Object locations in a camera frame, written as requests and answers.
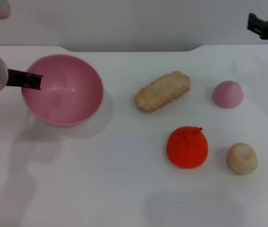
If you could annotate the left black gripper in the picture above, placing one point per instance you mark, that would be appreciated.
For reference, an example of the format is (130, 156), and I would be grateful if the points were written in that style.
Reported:
(16, 78)

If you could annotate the pink plastic bowl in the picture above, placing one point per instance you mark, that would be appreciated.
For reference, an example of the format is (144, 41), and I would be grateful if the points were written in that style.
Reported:
(70, 99)

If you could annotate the orange toy fruit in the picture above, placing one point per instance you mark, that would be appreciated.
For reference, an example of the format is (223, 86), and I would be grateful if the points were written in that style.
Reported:
(187, 149)

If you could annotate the pink round bun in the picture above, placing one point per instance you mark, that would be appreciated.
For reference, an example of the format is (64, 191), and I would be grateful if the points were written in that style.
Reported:
(228, 94)

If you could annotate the long golden bread loaf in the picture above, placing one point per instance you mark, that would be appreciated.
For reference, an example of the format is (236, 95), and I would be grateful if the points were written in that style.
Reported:
(163, 91)

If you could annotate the beige round bun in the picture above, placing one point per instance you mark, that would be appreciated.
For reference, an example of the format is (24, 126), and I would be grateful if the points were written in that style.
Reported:
(242, 158)

